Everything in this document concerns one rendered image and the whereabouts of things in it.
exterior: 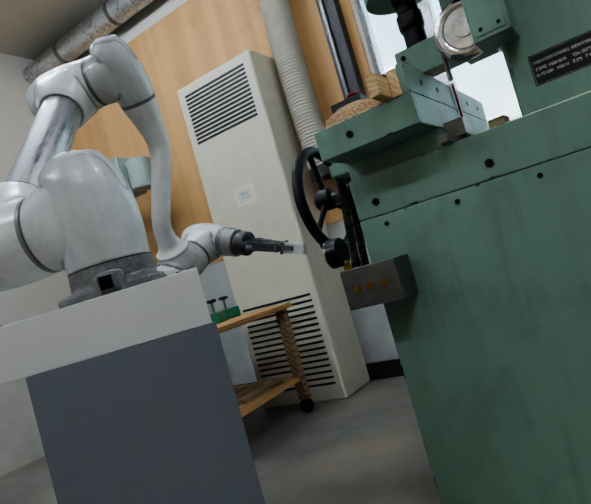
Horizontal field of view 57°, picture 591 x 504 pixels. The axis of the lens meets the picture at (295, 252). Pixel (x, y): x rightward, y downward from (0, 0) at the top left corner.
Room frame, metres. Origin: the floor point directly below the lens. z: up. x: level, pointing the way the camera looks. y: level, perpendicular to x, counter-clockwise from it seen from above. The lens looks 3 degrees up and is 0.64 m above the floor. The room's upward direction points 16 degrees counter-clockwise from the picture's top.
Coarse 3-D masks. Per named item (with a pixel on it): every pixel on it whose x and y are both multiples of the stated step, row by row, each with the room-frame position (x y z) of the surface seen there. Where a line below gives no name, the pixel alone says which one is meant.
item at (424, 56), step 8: (424, 40) 1.20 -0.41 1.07; (432, 40) 1.19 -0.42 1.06; (408, 48) 1.22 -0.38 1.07; (416, 48) 1.21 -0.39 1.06; (424, 48) 1.20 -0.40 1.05; (432, 48) 1.19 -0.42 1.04; (400, 56) 1.23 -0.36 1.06; (408, 56) 1.22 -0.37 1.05; (416, 56) 1.21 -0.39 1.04; (424, 56) 1.20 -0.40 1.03; (432, 56) 1.19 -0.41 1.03; (440, 56) 1.18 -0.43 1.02; (408, 64) 1.22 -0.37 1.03; (416, 64) 1.21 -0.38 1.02; (424, 64) 1.20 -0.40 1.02; (432, 64) 1.20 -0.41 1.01; (440, 64) 1.19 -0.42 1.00; (456, 64) 1.21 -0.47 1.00; (424, 72) 1.21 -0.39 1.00; (432, 72) 1.22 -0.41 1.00; (440, 72) 1.24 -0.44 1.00
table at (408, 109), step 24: (408, 96) 0.96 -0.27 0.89; (360, 120) 1.01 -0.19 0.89; (384, 120) 0.99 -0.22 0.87; (408, 120) 0.96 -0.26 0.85; (432, 120) 1.02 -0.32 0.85; (480, 120) 1.39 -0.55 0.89; (336, 144) 1.05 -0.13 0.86; (360, 144) 1.02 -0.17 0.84; (384, 144) 1.07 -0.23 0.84; (336, 168) 1.28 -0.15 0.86
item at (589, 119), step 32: (576, 96) 0.90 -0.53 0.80; (512, 128) 0.96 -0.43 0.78; (544, 128) 0.93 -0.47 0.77; (576, 128) 0.91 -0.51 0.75; (416, 160) 1.06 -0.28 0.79; (448, 160) 1.03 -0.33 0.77; (480, 160) 1.00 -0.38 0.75; (512, 160) 0.97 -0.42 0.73; (544, 160) 0.94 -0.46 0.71; (352, 192) 1.14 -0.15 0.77; (384, 192) 1.10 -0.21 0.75; (416, 192) 1.07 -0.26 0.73; (448, 192) 1.04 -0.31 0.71
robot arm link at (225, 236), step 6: (222, 228) 1.68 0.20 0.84; (228, 228) 1.67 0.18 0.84; (234, 228) 1.69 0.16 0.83; (222, 234) 1.65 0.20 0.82; (228, 234) 1.64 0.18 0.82; (234, 234) 1.65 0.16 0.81; (216, 240) 1.66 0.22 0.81; (222, 240) 1.64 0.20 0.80; (228, 240) 1.63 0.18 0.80; (216, 246) 1.66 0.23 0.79; (222, 246) 1.65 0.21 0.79; (228, 246) 1.64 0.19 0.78; (222, 252) 1.67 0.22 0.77; (228, 252) 1.65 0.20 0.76; (234, 252) 1.66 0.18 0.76
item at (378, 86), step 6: (366, 78) 0.94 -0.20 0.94; (372, 78) 0.93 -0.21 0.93; (378, 78) 0.94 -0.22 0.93; (384, 78) 0.96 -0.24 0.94; (366, 84) 0.94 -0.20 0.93; (372, 84) 0.93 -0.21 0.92; (378, 84) 0.93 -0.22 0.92; (384, 84) 0.96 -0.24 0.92; (372, 90) 0.93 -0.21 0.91; (378, 90) 0.93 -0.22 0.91; (384, 90) 0.95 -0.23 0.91; (390, 90) 0.97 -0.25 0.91; (372, 96) 0.94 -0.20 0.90; (378, 96) 0.94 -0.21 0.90; (384, 96) 0.95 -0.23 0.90; (390, 96) 0.97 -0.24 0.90
